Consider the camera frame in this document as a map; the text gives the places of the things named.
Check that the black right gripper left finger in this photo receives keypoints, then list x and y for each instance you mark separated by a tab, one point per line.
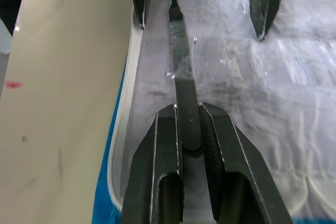
155	169

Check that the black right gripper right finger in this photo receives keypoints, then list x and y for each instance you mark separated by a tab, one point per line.
236	161

